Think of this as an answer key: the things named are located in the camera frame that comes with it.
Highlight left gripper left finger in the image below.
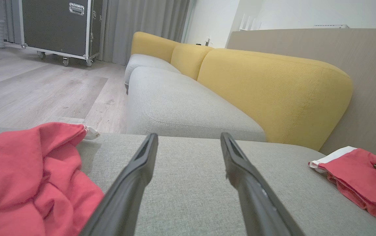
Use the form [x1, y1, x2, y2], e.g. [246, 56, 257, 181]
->
[79, 133, 159, 236]

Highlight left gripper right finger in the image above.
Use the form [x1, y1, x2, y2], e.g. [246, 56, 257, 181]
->
[220, 132, 306, 236]

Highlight red shorts white trim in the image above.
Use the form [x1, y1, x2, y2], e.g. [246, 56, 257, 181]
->
[309, 146, 376, 217]

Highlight red Bulls jersey white sleeves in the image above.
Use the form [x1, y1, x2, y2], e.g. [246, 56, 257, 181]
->
[0, 122, 105, 236]

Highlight large grey sofa seat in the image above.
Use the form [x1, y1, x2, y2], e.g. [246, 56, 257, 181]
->
[0, 126, 376, 236]

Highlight grey sofa back cushion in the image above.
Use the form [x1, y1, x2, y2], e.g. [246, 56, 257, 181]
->
[126, 67, 266, 142]

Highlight beige wooden partition panel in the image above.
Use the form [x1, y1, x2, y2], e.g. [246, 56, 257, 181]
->
[226, 29, 376, 161]

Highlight large yellow sofa backrest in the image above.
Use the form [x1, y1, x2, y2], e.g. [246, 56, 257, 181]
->
[197, 49, 353, 151]

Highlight small grey sofa seat cushion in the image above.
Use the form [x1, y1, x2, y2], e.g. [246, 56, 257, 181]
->
[124, 53, 182, 94]

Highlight small yellow sofa backrest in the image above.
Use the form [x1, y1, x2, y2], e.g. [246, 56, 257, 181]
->
[170, 43, 214, 81]

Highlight long yellow sofa backrest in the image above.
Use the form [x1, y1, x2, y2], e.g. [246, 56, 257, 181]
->
[131, 31, 180, 63]

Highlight grey curtain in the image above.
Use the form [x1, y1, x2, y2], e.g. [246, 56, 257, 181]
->
[98, 0, 192, 65]

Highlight black wheeled flight case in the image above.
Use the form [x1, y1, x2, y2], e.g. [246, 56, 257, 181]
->
[18, 0, 104, 67]

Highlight white objects on partition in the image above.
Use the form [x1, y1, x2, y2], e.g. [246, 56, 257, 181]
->
[239, 14, 262, 31]

